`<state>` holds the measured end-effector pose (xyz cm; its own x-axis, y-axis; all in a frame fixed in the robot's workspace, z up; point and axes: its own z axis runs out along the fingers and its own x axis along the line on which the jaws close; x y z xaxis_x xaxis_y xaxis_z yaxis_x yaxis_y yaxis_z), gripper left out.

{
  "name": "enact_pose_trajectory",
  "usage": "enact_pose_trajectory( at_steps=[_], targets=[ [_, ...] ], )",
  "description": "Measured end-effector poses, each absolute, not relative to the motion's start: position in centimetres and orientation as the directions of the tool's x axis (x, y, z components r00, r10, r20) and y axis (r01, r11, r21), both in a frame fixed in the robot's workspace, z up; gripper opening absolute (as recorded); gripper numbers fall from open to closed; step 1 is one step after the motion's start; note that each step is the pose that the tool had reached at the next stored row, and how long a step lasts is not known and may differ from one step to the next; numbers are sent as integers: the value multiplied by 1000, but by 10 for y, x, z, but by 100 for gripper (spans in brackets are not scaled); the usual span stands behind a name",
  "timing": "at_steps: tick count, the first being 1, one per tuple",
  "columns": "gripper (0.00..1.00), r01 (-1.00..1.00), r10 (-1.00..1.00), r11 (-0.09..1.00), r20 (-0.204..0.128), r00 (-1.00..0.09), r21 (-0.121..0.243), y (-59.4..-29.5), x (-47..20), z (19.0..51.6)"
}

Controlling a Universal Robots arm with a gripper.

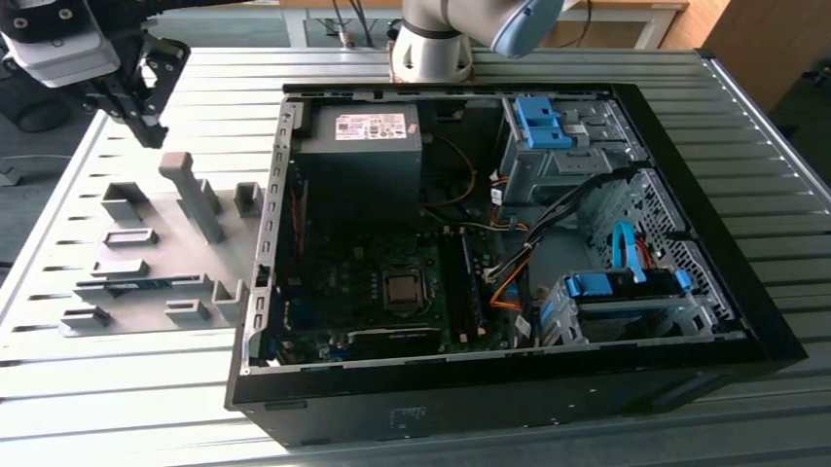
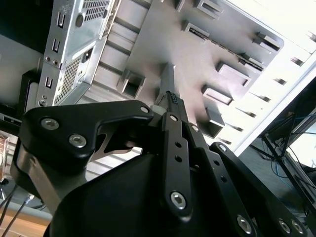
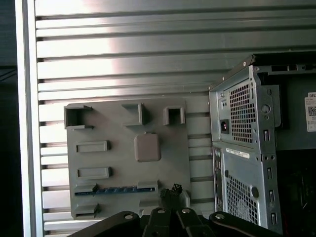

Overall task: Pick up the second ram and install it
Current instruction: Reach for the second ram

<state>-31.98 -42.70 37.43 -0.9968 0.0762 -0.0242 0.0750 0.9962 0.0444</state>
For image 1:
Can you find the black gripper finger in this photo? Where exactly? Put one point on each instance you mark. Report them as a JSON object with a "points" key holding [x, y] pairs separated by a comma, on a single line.
{"points": [[123, 97], [172, 63]]}

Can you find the blue RAM stick white label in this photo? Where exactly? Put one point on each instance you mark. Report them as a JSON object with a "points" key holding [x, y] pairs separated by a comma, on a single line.
{"points": [[139, 283]]}

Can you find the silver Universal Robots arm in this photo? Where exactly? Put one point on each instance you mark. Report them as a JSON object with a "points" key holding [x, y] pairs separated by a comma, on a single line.
{"points": [[428, 48]]}

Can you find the grey floor stand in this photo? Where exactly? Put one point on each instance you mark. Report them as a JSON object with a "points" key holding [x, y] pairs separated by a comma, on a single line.
{"points": [[9, 175]]}

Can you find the grey parts rack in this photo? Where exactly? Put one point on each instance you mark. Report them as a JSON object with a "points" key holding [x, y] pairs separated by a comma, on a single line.
{"points": [[195, 214]]}

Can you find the grey power supply unit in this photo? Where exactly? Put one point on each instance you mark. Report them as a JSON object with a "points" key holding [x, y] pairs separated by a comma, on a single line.
{"points": [[363, 165]]}

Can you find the green motherboard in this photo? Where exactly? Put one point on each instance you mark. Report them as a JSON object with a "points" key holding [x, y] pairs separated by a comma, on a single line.
{"points": [[337, 292]]}

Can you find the CPU with silver top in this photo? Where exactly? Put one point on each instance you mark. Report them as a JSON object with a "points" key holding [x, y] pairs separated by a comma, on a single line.
{"points": [[403, 288]]}

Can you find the grey metal drive cage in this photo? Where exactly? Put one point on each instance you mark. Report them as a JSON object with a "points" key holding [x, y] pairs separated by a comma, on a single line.
{"points": [[564, 165]]}

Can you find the black graphics card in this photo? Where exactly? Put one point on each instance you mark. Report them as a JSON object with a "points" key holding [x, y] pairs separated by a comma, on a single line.
{"points": [[389, 340]]}

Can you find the white framed wooden desk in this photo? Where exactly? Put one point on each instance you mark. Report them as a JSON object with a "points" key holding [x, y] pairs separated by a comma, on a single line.
{"points": [[616, 14]]}

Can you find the small blue bay latch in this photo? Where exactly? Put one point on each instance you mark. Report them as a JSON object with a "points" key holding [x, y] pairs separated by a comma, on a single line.
{"points": [[548, 313]]}

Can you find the hard disk in blue carrier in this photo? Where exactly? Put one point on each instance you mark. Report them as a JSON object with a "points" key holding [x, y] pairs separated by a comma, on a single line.
{"points": [[591, 284]]}

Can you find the black open PC case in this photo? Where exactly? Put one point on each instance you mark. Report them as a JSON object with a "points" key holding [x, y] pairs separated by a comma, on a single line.
{"points": [[454, 404]]}

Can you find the grey metal disk bay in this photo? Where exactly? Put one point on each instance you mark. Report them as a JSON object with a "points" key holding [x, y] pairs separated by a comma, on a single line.
{"points": [[650, 311]]}

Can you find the brown wooden cabinet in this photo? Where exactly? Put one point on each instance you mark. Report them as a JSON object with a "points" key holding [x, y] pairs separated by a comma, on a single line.
{"points": [[766, 39]]}

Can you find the white camera with black bracket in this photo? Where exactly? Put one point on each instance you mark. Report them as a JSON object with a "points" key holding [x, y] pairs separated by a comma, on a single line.
{"points": [[64, 58]]}

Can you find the blue plastic drive bracket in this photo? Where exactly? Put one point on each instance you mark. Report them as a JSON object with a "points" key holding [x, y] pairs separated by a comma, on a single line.
{"points": [[539, 121]]}

